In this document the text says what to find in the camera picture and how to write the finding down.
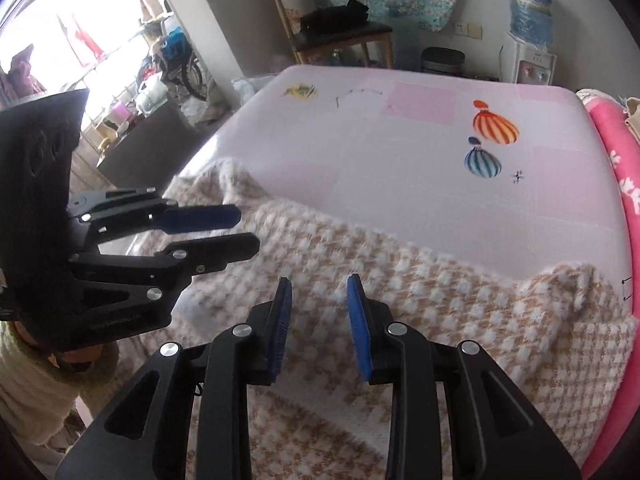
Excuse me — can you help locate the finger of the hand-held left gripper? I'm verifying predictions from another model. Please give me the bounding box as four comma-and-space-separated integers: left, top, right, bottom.
69, 233, 261, 333
69, 187, 242, 241

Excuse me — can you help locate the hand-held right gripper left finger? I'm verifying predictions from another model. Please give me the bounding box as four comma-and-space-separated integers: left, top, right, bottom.
54, 276, 293, 480

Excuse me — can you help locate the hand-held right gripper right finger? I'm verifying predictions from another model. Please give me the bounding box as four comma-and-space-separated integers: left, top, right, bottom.
346, 273, 583, 480

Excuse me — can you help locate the beige houndstooth coat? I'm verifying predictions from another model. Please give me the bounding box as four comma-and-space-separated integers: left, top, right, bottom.
132, 157, 638, 480

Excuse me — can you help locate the dark grey cabinet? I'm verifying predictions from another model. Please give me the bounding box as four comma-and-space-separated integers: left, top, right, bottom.
96, 100, 201, 191

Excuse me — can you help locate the maroon hanging cloth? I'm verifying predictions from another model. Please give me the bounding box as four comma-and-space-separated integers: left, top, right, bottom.
0, 44, 47, 98

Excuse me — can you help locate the white plastic jug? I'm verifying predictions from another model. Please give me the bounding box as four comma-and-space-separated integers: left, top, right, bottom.
135, 72, 168, 113

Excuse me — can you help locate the clear plastic bag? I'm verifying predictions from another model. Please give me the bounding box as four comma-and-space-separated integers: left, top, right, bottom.
231, 75, 276, 111

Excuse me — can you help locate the wheelchair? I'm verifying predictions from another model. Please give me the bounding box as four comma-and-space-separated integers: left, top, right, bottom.
145, 30, 208, 103

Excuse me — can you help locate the bed with pale pink sheet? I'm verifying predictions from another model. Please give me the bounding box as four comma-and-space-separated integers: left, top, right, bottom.
175, 62, 640, 321

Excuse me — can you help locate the red hanging cloth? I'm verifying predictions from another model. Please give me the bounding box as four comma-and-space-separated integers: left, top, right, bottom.
57, 12, 106, 66

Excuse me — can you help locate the wooden chair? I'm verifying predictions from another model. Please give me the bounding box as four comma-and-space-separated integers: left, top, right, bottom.
264, 0, 396, 68

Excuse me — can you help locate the dark grey trash bin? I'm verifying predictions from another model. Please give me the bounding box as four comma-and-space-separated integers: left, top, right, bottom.
421, 47, 466, 77

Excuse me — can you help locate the pink floral blanket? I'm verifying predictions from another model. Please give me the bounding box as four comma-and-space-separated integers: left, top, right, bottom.
575, 87, 640, 480

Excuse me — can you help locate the white water dispenser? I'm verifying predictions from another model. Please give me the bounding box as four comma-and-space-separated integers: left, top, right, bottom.
500, 32, 557, 86

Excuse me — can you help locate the beige garment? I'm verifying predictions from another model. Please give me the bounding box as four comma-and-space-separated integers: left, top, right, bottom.
622, 95, 640, 133

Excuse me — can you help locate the blue water jug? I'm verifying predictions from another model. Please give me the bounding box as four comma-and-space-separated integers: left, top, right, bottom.
507, 0, 555, 46

